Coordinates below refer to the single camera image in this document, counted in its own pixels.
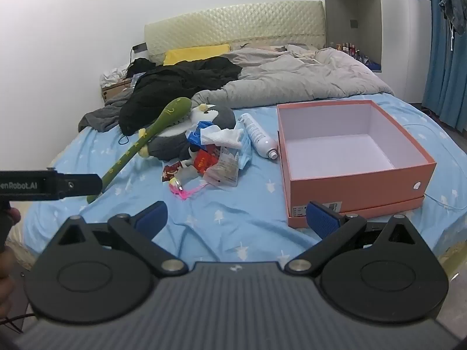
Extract dark grey blanket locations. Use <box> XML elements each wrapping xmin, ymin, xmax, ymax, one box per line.
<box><xmin>78</xmin><ymin>88</ymin><xmax>134</xmax><ymax>132</ymax></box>

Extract green long plush toy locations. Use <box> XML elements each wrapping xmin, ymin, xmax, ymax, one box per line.
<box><xmin>86</xmin><ymin>97</ymin><xmax>191</xmax><ymax>204</ymax></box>

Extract white spray bottle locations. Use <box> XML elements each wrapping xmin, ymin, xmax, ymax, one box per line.
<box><xmin>239</xmin><ymin>113</ymin><xmax>279</xmax><ymax>160</ymax></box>

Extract cardboard box beside bed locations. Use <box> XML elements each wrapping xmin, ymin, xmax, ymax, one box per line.
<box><xmin>101</xmin><ymin>78</ymin><xmax>131</xmax><ymax>102</ymax></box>

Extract red snack packet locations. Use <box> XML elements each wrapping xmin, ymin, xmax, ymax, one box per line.
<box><xmin>161</xmin><ymin>161</ymin><xmax>186</xmax><ymax>182</ymax></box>

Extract blue star bedsheet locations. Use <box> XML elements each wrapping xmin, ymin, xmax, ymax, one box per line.
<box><xmin>22</xmin><ymin>93</ymin><xmax>466</xmax><ymax>264</ymax></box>

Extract panda plush toy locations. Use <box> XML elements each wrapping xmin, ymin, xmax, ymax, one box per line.
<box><xmin>173</xmin><ymin>145</ymin><xmax>201</xmax><ymax>185</ymax></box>

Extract person's left hand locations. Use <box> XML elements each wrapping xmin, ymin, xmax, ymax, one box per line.
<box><xmin>0</xmin><ymin>208</ymin><xmax>21</xmax><ymax>319</ymax></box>

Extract red envelope packet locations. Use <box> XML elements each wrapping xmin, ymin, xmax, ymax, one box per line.
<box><xmin>193</xmin><ymin>145</ymin><xmax>220</xmax><ymax>175</ymax></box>

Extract white tissue cloth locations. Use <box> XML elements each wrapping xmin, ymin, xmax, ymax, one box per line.
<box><xmin>199</xmin><ymin>126</ymin><xmax>244</xmax><ymax>149</ymax></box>

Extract white printed plastic bag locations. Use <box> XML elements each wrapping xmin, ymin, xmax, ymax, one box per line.
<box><xmin>203</xmin><ymin>147</ymin><xmax>239</xmax><ymax>187</ymax></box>

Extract grey quilt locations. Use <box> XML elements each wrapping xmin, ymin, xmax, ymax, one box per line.
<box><xmin>191</xmin><ymin>45</ymin><xmax>393</xmax><ymax>109</ymax></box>

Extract beige padded headboard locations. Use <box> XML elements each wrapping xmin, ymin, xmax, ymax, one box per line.
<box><xmin>144</xmin><ymin>1</ymin><xmax>326</xmax><ymax>62</ymax></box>

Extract blue face mask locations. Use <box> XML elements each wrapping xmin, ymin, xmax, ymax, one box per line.
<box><xmin>227</xmin><ymin>120</ymin><xmax>252</xmax><ymax>170</ymax></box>

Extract grey penguin plush toy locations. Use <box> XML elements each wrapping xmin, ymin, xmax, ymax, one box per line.
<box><xmin>138</xmin><ymin>104</ymin><xmax>236</xmax><ymax>161</ymax></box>

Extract black clothing pile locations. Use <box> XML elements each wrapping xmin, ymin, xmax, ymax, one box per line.
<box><xmin>118</xmin><ymin>56</ymin><xmax>241</xmax><ymax>136</ymax></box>

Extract blue plastic snack bag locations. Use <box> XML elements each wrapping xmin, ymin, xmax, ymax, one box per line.
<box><xmin>185</xmin><ymin>121</ymin><xmax>221</xmax><ymax>148</ymax></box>

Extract blue curtain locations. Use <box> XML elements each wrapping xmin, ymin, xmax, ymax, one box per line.
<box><xmin>422</xmin><ymin>0</ymin><xmax>466</xmax><ymax>132</ymax></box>

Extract orange cardboard shoe box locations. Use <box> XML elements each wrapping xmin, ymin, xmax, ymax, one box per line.
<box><xmin>277</xmin><ymin>99</ymin><xmax>436</xmax><ymax>228</ymax></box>

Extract small bottles on shelf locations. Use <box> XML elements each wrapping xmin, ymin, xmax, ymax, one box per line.
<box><xmin>335</xmin><ymin>42</ymin><xmax>370</xmax><ymax>64</ymax></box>

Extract yellow pink feather toy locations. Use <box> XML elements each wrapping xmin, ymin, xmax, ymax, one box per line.
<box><xmin>169</xmin><ymin>178</ymin><xmax>207</xmax><ymax>201</ymax></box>

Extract yellow pillow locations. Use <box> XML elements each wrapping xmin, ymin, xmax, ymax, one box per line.
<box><xmin>163</xmin><ymin>43</ymin><xmax>230</xmax><ymax>66</ymax></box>

